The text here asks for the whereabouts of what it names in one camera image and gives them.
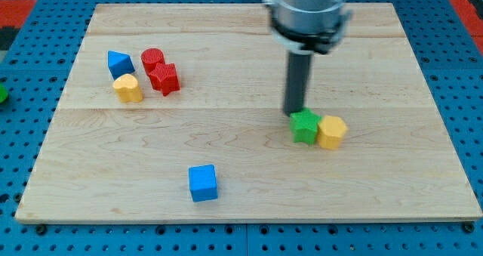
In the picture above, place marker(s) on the blue triangle block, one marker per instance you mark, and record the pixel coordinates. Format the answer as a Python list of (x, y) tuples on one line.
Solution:
[(119, 64)]

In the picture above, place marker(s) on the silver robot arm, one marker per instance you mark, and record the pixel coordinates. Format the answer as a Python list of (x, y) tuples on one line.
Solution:
[(305, 28)]

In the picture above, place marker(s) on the blue cube block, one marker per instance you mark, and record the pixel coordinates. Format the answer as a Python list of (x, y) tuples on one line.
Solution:
[(203, 183)]

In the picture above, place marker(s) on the red star block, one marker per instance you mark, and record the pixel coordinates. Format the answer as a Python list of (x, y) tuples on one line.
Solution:
[(164, 78)]

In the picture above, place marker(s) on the green block at left edge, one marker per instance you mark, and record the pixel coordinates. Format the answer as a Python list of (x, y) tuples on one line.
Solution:
[(3, 93)]

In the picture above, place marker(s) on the yellow hexagon block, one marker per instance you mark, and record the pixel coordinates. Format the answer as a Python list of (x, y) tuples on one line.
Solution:
[(331, 131)]

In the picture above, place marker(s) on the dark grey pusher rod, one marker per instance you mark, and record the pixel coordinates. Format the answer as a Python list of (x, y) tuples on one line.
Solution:
[(298, 70)]

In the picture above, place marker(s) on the red cylinder block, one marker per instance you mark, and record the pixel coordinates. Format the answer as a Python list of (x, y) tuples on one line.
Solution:
[(150, 58)]

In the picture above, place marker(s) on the yellow heart block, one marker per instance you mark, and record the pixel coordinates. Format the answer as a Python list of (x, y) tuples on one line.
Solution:
[(127, 89)]

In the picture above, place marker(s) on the green star block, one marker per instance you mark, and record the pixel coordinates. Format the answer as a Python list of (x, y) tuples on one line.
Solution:
[(304, 126)]

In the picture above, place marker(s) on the wooden board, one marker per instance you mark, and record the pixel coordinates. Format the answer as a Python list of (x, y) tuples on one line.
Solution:
[(108, 162)]

